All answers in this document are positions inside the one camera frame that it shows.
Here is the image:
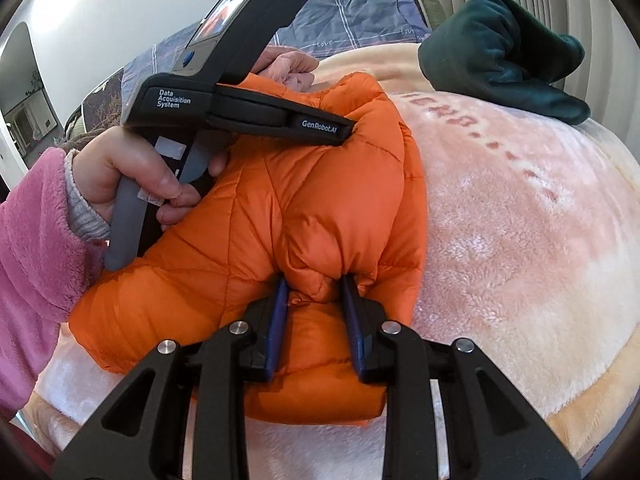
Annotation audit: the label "orange puffer jacket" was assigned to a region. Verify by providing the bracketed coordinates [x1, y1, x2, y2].
[68, 73, 426, 424]

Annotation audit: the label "person's left hand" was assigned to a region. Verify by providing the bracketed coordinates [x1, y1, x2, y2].
[72, 127, 202, 230]

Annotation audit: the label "pink quilted garment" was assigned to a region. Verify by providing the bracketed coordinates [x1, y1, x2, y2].
[250, 46, 320, 92]

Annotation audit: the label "blue plaid pillow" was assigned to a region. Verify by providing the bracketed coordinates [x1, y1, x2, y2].
[119, 0, 433, 111]

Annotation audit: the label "pink fleece blanket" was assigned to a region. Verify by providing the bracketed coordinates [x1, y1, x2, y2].
[22, 42, 640, 480]

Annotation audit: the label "light green pillow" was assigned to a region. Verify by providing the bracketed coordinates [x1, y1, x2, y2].
[421, 0, 447, 30]

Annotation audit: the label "dark green folded garment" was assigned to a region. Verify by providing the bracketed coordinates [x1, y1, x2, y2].
[418, 0, 591, 126]

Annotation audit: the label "beige curtain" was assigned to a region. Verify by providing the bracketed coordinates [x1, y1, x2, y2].
[439, 0, 639, 143]

